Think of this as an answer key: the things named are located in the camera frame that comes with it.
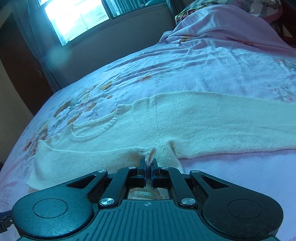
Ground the cream knitted sweater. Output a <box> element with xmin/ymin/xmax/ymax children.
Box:
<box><xmin>27</xmin><ymin>91</ymin><xmax>295</xmax><ymax>190</ymax></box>

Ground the pink floral bed sheet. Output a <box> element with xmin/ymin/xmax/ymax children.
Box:
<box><xmin>1</xmin><ymin>39</ymin><xmax>295</xmax><ymax>240</ymax></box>

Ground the floral patterned pillow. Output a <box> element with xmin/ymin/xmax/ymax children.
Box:
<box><xmin>175</xmin><ymin>0</ymin><xmax>283</xmax><ymax>25</ymax></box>

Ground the grey curtain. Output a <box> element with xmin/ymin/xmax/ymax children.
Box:
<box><xmin>13</xmin><ymin>1</ymin><xmax>62</xmax><ymax>93</ymax></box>

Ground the bright window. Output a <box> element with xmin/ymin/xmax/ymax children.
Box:
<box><xmin>37</xmin><ymin>0</ymin><xmax>165</xmax><ymax>46</ymax></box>

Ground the pink folded blanket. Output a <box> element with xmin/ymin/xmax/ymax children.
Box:
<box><xmin>159</xmin><ymin>6</ymin><xmax>295</xmax><ymax>55</ymax></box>

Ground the dark wooden door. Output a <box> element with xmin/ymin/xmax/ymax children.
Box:
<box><xmin>1</xmin><ymin>14</ymin><xmax>53</xmax><ymax>115</ymax></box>

